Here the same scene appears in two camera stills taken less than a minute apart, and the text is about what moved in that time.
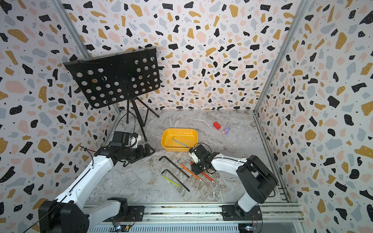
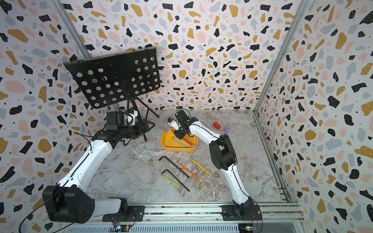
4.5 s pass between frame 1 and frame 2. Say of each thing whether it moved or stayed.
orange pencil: stayed
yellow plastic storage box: stayed
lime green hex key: stayed
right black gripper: moved
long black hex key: stayed
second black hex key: stayed
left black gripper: moved
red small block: stayed
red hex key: moved
